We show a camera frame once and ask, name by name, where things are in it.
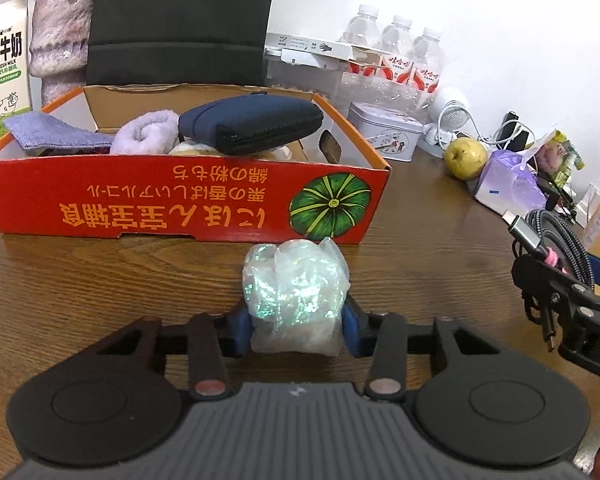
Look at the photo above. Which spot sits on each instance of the white green milk carton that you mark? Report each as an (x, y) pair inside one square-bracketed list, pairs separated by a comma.
[(9, 70)]

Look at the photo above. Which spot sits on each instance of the printed tin box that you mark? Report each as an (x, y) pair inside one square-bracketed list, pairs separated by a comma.
[(387, 132)]

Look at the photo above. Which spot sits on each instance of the iridescent plastic wrap ball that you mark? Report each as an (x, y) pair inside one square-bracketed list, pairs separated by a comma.
[(295, 295)]

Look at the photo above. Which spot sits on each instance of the clear food container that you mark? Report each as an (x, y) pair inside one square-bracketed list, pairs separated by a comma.
[(305, 85)]

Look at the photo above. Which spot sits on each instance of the purple textured vase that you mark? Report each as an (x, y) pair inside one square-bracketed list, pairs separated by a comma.
[(60, 45)]

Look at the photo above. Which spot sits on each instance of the flat white carton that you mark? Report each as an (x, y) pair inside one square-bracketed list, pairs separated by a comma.
[(320, 47)]

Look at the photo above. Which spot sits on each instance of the black power bank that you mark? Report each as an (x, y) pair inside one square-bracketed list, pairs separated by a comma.
[(511, 132)]

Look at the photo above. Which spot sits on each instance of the black paper bag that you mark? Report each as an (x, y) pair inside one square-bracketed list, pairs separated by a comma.
[(180, 20)]

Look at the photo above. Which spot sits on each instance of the clear water bottle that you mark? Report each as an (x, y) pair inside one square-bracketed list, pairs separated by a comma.
[(362, 30), (426, 62), (397, 45)]

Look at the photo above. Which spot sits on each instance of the white yellow plush toy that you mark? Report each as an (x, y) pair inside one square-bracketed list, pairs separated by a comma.
[(192, 149)]

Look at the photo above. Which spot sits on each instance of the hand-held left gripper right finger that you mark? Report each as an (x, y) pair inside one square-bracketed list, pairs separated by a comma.
[(353, 326)]

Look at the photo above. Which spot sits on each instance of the purple tissue pack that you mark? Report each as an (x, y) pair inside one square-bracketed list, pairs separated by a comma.
[(510, 182)]

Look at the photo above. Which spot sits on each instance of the purple knit pouch red flower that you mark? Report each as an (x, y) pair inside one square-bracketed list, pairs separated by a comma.
[(50, 132)]

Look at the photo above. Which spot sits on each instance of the dark blue zip pouch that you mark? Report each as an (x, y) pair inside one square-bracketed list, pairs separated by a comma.
[(250, 122)]

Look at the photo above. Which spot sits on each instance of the lavender towel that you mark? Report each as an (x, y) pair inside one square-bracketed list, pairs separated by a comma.
[(145, 132)]

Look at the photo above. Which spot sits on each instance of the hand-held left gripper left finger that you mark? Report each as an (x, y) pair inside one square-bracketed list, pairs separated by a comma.
[(240, 329)]

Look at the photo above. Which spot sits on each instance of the colourful snack bag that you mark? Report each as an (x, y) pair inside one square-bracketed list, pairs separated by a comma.
[(560, 160)]

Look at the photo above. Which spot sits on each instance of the orange cardboard box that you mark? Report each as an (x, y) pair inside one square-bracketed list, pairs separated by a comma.
[(130, 200)]

